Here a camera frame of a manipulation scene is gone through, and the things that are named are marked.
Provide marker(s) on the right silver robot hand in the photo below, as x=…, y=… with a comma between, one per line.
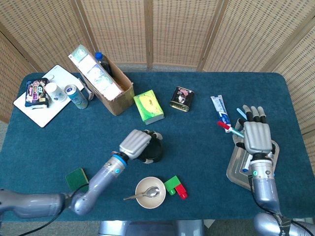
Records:
x=257, y=137

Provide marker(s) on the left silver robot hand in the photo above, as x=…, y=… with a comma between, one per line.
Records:
x=134, y=143

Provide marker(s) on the black round cup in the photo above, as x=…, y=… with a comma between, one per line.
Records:
x=156, y=150

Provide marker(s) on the red capped white marker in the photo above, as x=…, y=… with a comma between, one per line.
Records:
x=225, y=126

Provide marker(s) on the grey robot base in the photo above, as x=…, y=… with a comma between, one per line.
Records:
x=147, y=228

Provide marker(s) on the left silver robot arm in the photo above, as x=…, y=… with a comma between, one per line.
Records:
x=98, y=179

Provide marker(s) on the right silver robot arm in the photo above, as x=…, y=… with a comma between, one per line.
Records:
x=264, y=186

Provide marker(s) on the blue capped marker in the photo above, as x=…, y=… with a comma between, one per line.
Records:
x=246, y=164

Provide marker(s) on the light blue toothbrush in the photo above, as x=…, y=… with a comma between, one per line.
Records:
x=240, y=112

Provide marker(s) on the stainless steel tray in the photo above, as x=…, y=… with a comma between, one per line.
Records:
x=237, y=169

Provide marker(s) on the green tissue box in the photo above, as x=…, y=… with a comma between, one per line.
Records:
x=148, y=105

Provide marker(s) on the beige bowl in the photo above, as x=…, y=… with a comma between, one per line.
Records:
x=144, y=184

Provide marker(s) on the brown cardboard box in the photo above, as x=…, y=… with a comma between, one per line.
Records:
x=120, y=103

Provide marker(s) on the white blue toothpaste tube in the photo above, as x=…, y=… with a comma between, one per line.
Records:
x=219, y=105

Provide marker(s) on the metal spoon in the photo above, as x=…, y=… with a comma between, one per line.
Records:
x=153, y=191

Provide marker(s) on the green toy block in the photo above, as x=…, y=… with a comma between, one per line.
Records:
x=172, y=183

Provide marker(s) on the black rectangular food tin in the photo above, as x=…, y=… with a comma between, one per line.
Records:
x=181, y=98

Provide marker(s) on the red toy block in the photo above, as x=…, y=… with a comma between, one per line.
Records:
x=180, y=190

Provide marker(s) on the green scouring sponge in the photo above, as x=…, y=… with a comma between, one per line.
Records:
x=75, y=178

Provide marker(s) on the light blue drink can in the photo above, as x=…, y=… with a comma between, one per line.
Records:
x=77, y=98

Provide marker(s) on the pastel tissue multipack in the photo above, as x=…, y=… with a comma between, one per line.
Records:
x=96, y=71

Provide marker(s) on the cola bottle blue cap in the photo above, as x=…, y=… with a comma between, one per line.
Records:
x=103, y=62

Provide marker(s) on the white cup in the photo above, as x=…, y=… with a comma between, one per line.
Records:
x=55, y=92

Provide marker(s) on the white flat board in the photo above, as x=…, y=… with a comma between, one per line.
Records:
x=41, y=115

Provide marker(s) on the dark printed snack packet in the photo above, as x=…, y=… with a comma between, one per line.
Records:
x=35, y=92

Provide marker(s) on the wicker folding screen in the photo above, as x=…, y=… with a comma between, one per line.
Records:
x=172, y=29

